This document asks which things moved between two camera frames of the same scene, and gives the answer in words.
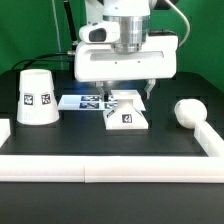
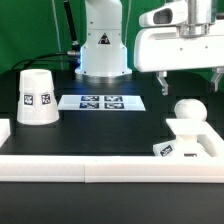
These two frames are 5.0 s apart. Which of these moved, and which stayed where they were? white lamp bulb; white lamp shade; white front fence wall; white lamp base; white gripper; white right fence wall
Moved: white lamp base; white gripper
Stayed: white front fence wall; white lamp bulb; white right fence wall; white lamp shade
